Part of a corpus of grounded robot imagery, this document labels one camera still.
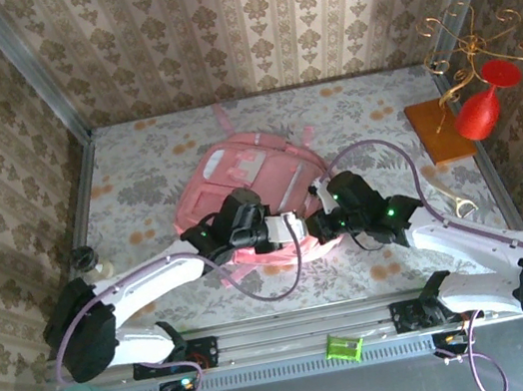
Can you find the pink school backpack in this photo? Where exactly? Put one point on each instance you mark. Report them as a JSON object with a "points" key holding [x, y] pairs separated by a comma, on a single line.
{"points": [[248, 177]]}

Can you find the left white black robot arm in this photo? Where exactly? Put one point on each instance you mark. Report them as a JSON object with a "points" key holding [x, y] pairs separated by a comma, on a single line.
{"points": [[154, 277]]}

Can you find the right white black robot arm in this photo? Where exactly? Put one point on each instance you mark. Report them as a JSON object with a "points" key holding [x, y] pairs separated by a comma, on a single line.
{"points": [[472, 242]]}

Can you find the green pencil sharpener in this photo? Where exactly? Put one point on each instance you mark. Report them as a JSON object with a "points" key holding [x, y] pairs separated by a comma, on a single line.
{"points": [[343, 347]]}

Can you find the small bottle black cap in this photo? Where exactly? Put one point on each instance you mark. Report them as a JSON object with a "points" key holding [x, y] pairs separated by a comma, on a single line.
{"points": [[101, 270]]}

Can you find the red plastic wine glass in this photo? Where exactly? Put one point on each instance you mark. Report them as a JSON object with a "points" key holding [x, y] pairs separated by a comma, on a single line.
{"points": [[478, 117]]}

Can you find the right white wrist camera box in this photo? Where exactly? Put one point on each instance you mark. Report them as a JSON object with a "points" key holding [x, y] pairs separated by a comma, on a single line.
{"points": [[327, 200]]}

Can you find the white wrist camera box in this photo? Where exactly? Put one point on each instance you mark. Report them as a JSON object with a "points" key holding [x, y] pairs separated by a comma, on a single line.
{"points": [[327, 200], [283, 229]]}

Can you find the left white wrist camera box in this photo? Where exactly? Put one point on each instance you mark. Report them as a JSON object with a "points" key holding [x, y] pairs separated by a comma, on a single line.
{"points": [[283, 229]]}

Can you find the aluminium mounting rail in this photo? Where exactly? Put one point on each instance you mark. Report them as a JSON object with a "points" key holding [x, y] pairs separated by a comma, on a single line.
{"points": [[291, 332]]}

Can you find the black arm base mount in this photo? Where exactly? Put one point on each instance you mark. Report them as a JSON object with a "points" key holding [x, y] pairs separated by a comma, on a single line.
{"points": [[407, 316], [203, 352]]}

